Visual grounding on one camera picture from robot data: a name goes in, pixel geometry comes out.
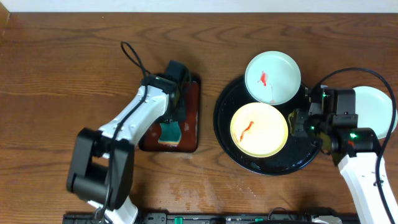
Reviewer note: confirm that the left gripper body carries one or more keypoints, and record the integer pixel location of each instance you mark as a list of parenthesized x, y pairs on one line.
[(180, 112)]

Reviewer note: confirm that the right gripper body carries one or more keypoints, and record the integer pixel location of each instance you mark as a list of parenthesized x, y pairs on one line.
[(310, 126)]

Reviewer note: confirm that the green scrub sponge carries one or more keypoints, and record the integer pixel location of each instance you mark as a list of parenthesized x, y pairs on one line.
[(170, 134)]

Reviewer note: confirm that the light green plate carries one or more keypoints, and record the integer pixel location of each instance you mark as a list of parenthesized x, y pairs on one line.
[(272, 77), (374, 110)]

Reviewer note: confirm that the yellow plate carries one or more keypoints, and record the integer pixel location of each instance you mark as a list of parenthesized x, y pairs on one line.
[(259, 130)]

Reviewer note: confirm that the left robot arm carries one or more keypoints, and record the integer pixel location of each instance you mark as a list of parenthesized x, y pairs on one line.
[(103, 160)]

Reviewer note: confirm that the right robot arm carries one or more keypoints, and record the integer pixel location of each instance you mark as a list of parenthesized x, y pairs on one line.
[(357, 153)]

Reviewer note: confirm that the rectangular brown black-rimmed tray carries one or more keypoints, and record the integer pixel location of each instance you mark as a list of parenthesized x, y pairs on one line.
[(189, 127)]

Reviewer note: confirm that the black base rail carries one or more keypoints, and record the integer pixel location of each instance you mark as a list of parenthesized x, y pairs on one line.
[(162, 218)]

